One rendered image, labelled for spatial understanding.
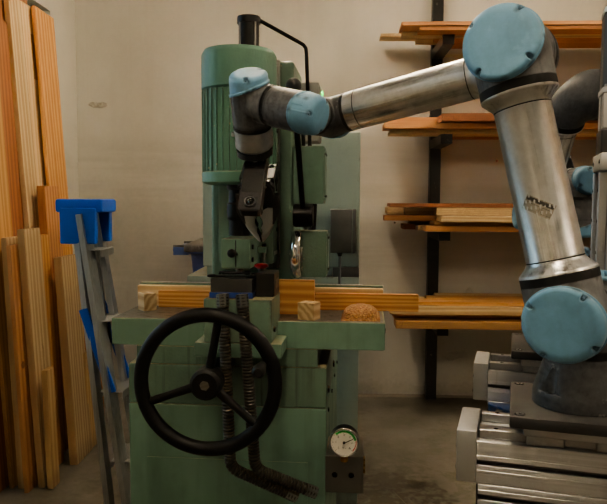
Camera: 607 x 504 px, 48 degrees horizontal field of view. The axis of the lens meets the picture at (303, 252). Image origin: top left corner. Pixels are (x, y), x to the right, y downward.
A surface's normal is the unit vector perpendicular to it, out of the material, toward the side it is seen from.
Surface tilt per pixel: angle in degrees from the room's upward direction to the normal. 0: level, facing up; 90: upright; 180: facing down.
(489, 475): 90
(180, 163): 90
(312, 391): 90
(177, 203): 90
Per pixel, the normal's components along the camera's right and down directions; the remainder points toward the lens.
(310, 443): -0.09, 0.07
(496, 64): -0.52, -0.07
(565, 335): -0.47, 0.19
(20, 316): 1.00, -0.04
